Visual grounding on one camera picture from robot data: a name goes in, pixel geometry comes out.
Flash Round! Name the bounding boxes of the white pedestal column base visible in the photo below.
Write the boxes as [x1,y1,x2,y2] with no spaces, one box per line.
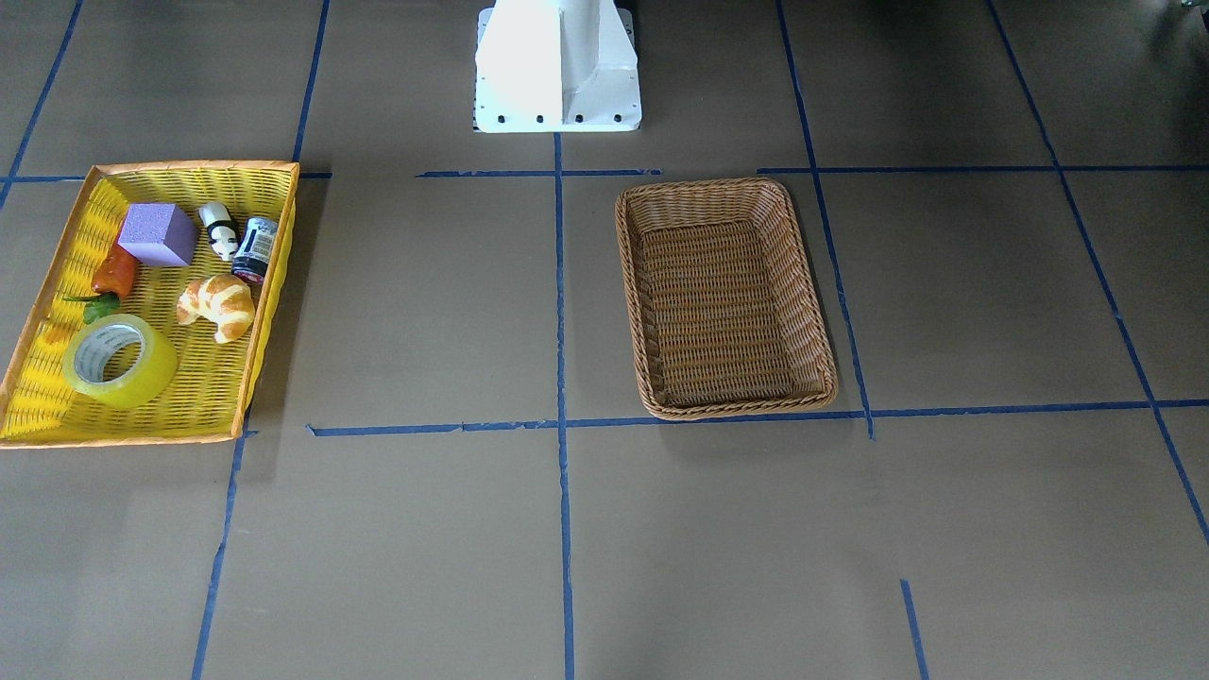
[472,1,643,134]

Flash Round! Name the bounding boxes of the toy croissant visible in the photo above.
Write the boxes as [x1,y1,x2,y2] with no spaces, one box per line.
[177,273,256,345]

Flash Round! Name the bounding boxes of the small dark can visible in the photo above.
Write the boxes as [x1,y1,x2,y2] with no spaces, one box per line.
[230,217,280,286]

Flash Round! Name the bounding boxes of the panda figurine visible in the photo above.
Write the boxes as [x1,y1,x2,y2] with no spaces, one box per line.
[198,201,241,263]

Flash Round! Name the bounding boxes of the brown wicker basket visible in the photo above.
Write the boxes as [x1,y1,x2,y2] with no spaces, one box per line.
[614,178,839,421]

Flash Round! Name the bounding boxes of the purple foam cube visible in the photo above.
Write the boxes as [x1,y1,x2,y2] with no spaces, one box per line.
[116,203,198,267]

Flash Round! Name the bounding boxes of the toy carrot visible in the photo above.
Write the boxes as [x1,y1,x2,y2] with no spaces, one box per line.
[60,244,139,324]

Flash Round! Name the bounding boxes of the yellow packing tape roll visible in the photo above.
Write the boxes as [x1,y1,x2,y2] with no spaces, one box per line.
[60,315,178,410]

